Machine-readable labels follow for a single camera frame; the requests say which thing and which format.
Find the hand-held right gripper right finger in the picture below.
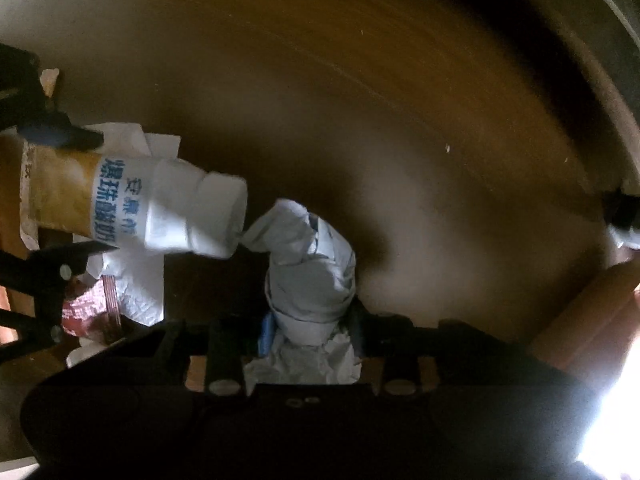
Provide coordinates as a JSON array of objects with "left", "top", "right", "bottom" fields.
[{"left": 350, "top": 304, "right": 442, "bottom": 397}]

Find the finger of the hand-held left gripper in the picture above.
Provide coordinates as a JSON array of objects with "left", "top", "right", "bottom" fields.
[
  {"left": 0, "top": 42, "right": 104, "bottom": 152},
  {"left": 0, "top": 240, "right": 117, "bottom": 365}
]

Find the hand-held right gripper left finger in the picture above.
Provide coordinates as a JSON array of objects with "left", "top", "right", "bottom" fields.
[{"left": 150, "top": 310, "right": 276, "bottom": 397}]

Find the grey white wrapper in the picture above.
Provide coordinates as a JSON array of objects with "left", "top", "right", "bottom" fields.
[{"left": 241, "top": 198, "right": 359, "bottom": 347}]

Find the yellow white drink bottle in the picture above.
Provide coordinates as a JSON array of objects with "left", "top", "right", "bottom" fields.
[{"left": 0, "top": 132, "right": 249, "bottom": 261}]

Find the crumpled white printed wrapper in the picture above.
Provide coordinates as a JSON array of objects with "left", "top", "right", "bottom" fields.
[{"left": 241, "top": 330, "right": 365, "bottom": 387}]

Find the small dark red wrapper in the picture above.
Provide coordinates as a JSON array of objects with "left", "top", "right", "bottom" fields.
[{"left": 60, "top": 274, "right": 126, "bottom": 342}]

